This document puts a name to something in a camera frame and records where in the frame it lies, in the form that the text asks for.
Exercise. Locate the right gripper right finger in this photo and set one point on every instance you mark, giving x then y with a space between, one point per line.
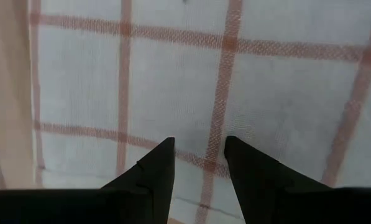
263 193

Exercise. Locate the white red-checked towel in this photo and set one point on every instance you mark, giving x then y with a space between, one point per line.
172 93

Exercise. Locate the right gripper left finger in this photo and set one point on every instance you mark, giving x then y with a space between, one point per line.
151 193

